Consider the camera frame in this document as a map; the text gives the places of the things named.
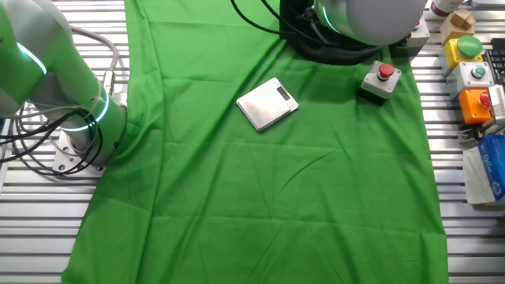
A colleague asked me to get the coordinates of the black steering wheel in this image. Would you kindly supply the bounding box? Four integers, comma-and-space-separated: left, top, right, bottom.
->
280, 0, 390, 67

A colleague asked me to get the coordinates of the silver digital scale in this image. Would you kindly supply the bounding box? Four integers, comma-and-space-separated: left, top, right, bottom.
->
235, 77, 300, 133

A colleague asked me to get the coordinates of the green cloth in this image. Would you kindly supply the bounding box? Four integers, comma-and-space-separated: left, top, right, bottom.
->
61, 0, 450, 284

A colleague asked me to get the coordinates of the grey box red button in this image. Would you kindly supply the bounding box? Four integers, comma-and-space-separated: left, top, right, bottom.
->
357, 59, 403, 107
388, 15, 431, 59

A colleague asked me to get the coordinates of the yellow box green button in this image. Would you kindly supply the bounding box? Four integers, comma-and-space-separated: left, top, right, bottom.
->
438, 35, 484, 78

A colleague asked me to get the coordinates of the orange box red button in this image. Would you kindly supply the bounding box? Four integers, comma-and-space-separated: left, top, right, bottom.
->
458, 87, 493, 125

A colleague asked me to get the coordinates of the grey box green button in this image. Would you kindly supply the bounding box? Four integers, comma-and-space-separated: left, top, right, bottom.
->
445, 61, 496, 102

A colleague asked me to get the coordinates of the wooden block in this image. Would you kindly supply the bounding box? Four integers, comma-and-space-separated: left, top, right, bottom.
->
440, 7, 477, 47

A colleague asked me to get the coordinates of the white maroon cylinder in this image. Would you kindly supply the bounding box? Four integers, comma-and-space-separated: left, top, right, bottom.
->
429, 0, 465, 17

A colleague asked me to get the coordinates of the blue tissue pack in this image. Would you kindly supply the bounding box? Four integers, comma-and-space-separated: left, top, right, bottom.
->
462, 134, 505, 206

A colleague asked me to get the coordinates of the white vented box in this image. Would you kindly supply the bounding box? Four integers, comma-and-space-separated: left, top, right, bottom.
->
488, 84, 505, 127

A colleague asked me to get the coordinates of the black keyboard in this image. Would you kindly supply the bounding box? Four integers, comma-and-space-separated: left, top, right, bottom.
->
484, 38, 505, 86

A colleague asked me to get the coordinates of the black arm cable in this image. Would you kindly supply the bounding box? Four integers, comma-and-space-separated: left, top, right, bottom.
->
230, 0, 380, 50

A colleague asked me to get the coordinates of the black cable coil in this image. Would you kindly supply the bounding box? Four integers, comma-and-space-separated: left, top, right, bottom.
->
0, 106, 106, 175

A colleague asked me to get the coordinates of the thick grey cable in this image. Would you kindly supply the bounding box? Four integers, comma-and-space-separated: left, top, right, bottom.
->
65, 25, 122, 98

